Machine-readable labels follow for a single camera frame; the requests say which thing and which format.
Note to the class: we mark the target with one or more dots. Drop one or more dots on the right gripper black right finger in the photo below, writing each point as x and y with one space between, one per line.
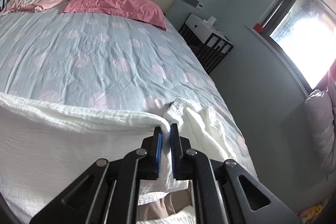
224 192

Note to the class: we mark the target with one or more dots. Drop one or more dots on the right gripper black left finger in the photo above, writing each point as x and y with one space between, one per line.
106 192

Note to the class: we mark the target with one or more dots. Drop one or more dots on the white crinkled cotton garment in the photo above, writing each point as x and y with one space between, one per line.
45 146

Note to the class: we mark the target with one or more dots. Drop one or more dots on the beige garment under cloth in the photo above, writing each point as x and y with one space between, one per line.
169 205

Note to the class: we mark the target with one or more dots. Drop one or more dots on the grey padded cushion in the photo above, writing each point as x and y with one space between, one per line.
320 119

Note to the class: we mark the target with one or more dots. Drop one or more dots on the right black-white nightstand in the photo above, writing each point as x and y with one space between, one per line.
208 44

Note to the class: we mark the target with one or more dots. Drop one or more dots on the grey pink-dotted duvet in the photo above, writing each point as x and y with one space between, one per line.
106 62

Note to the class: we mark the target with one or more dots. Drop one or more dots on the red cup on sill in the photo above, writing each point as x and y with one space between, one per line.
258 28

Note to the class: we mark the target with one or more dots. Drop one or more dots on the window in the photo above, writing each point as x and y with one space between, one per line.
302 32

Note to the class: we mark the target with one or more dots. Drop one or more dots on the dark pink pillow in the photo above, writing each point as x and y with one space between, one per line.
141 10

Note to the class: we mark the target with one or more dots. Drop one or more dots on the wall switch panel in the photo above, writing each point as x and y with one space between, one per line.
194 3

